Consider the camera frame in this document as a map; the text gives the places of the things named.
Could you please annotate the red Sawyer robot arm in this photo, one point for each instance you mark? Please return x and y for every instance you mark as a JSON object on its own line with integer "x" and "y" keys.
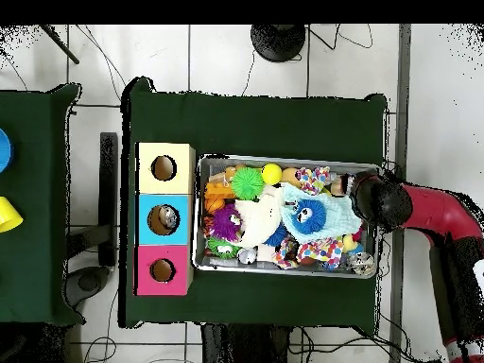
{"x": 435, "y": 212}

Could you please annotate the shallow clear mesh bin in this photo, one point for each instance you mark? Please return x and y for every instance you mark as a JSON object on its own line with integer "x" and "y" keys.
{"x": 208, "y": 265}

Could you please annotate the wooden box with three holes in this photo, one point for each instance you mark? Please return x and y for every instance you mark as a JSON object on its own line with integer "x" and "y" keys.
{"x": 147, "y": 155}

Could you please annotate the green spiky rubber ball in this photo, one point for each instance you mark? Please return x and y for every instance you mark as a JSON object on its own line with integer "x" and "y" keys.
{"x": 248, "y": 182}

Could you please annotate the orange toy building block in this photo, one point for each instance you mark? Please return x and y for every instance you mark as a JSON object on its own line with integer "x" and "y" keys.
{"x": 219, "y": 198}

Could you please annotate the cream white cloth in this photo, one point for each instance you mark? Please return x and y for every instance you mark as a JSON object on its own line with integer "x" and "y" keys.
{"x": 261, "y": 215}

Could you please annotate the purple spiky ball with eyes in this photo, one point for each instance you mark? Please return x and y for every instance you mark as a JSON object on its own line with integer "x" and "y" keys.
{"x": 226, "y": 224}

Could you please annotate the yellow ball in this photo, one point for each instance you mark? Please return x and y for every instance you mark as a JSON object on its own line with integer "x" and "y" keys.
{"x": 271, "y": 174}

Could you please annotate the green toy with white eyes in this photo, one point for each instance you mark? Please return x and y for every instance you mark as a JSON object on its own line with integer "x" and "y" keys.
{"x": 221, "y": 246}

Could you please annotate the tan orange ball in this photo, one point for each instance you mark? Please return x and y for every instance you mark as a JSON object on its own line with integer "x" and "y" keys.
{"x": 290, "y": 177}

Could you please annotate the small colourful dotted cloth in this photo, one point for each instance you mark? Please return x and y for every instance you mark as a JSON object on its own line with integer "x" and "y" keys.
{"x": 311, "y": 180}

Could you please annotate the dark green table cloth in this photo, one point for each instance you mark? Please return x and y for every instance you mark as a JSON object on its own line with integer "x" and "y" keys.
{"x": 265, "y": 128}

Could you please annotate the large colourful dotted cloth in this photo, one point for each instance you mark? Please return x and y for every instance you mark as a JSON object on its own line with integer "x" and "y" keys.
{"x": 321, "y": 251}

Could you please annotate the mint green cloth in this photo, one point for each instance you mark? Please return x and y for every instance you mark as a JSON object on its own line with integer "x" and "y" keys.
{"x": 340, "y": 221}

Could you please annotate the black panel stand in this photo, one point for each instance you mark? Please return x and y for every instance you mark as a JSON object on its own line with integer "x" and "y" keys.
{"x": 109, "y": 197}

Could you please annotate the silver crushed can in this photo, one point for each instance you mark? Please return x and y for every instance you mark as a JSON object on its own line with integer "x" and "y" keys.
{"x": 361, "y": 263}

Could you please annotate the black round stand base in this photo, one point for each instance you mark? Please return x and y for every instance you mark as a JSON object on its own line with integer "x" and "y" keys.
{"x": 278, "y": 41}

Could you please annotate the grey round stand foot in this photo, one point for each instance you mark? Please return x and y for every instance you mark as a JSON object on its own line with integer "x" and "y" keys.
{"x": 89, "y": 283}

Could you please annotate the green cloth side table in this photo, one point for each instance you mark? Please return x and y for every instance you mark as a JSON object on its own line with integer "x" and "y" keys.
{"x": 38, "y": 265}

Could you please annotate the yellow cup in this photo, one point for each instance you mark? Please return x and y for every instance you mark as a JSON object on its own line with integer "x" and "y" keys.
{"x": 7, "y": 215}

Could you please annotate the black pole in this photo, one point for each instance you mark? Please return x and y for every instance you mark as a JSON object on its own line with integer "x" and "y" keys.
{"x": 60, "y": 45}

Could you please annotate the blue round object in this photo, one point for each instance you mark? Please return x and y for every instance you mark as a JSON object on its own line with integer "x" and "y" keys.
{"x": 4, "y": 150}

